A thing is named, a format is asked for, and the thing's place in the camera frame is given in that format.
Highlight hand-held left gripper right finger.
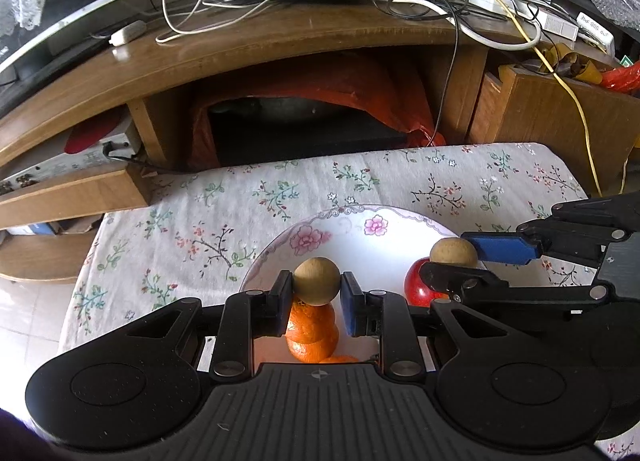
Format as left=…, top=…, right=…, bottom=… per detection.
left=340, top=271, right=531, bottom=378

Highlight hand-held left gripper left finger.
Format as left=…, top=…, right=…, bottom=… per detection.
left=117, top=269, right=295, bottom=382

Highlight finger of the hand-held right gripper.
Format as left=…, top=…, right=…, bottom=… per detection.
left=460, top=194, right=640, bottom=272
left=417, top=261, right=619, bottom=315

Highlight large brown longan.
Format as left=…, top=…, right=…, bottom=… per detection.
left=293, top=257, right=343, bottom=306

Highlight white floral plate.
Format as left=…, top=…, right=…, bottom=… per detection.
left=239, top=204, right=488, bottom=367

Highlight red apple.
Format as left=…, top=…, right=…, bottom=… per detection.
left=404, top=257, right=451, bottom=307

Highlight floral tablecloth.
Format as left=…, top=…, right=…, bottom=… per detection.
left=59, top=142, right=640, bottom=461

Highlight orange plastic wrapper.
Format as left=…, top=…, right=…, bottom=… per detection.
left=597, top=64, right=640, bottom=94

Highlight yellow brown wrappers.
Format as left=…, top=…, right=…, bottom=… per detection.
left=542, top=41, right=603, bottom=84

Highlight red plastic bag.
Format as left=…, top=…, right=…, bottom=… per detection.
left=189, top=54, right=446, bottom=172

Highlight wooden shelf board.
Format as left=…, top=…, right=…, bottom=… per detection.
left=0, top=161, right=151, bottom=231

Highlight white labelled device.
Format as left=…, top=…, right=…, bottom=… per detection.
left=575, top=11, right=616, bottom=49

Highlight white power strip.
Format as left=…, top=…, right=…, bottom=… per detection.
left=452, top=0, right=548, bottom=22

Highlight silver media player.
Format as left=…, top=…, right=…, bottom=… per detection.
left=0, top=118, right=143, bottom=197

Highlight red flat item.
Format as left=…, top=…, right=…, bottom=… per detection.
left=65, top=106, right=133, bottom=154

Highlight blue and white box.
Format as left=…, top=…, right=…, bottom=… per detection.
left=5, top=222, right=61, bottom=237

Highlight wooden TV cabinet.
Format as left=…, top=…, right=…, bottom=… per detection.
left=0, top=1, right=640, bottom=284

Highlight dark purple clothing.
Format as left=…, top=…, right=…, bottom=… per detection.
left=0, top=406, right=61, bottom=461

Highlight white power adapter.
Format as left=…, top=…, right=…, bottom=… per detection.
left=109, top=21, right=147, bottom=47

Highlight black cable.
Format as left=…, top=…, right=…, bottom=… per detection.
left=427, top=11, right=463, bottom=148

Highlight thick white cable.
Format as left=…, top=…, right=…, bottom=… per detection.
left=390, top=0, right=543, bottom=52

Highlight thin white cable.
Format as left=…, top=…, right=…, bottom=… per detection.
left=155, top=0, right=283, bottom=45

